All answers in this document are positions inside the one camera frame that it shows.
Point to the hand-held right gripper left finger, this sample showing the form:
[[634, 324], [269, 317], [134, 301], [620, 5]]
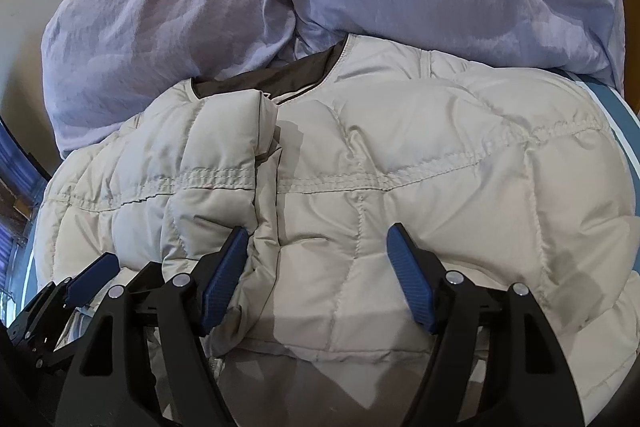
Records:
[[222, 279]]

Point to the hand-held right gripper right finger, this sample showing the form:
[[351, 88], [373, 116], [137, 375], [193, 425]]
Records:
[[407, 274]]

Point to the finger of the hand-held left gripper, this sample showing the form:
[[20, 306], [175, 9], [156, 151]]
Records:
[[92, 275]]

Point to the beige puffer jacket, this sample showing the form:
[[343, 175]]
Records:
[[400, 187]]

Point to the window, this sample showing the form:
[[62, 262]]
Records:
[[17, 187]]

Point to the blue white striped bed sheet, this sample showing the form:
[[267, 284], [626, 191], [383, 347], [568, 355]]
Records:
[[607, 107]]

